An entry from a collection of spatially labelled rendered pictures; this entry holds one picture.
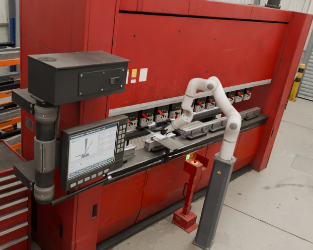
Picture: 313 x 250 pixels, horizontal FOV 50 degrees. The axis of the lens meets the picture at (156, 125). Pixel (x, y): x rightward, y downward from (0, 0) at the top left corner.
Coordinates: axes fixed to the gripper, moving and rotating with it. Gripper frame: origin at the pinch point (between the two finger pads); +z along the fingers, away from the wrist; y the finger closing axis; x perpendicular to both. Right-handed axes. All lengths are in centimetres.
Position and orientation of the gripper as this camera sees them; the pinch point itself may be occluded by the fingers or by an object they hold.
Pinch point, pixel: (165, 132)
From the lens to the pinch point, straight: 323.6
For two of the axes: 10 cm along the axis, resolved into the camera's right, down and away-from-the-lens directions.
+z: -5.6, 4.6, 6.8
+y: -6.9, 1.8, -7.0
